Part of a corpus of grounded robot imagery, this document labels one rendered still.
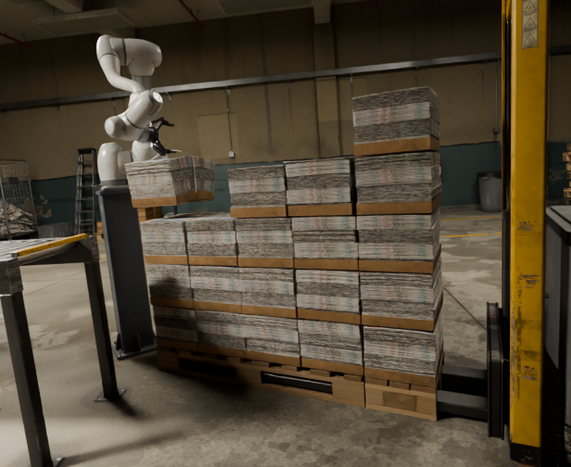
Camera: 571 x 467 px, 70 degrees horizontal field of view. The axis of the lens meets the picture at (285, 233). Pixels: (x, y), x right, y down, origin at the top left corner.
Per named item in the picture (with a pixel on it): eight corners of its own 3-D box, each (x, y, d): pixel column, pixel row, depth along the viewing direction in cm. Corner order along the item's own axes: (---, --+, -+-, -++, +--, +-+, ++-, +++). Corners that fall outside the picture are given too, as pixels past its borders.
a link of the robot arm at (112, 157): (99, 181, 248) (94, 145, 245) (131, 179, 256) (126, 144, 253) (100, 181, 234) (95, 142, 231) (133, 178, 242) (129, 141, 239)
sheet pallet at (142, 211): (169, 231, 871) (166, 204, 863) (153, 236, 790) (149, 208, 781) (115, 233, 884) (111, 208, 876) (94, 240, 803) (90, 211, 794)
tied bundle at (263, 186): (268, 209, 223) (265, 167, 220) (319, 208, 210) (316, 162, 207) (230, 219, 189) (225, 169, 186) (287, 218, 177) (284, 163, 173)
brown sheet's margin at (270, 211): (268, 208, 223) (267, 200, 222) (318, 207, 210) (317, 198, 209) (230, 218, 189) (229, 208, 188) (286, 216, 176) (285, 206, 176)
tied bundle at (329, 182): (320, 208, 210) (317, 162, 207) (376, 206, 197) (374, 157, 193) (286, 218, 177) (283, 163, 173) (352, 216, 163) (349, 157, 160)
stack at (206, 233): (200, 342, 260) (185, 212, 248) (385, 367, 209) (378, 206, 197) (157, 370, 226) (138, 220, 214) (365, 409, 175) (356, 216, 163)
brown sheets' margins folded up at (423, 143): (382, 341, 207) (374, 146, 193) (444, 347, 194) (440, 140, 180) (362, 376, 173) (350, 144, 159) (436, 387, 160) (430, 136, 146)
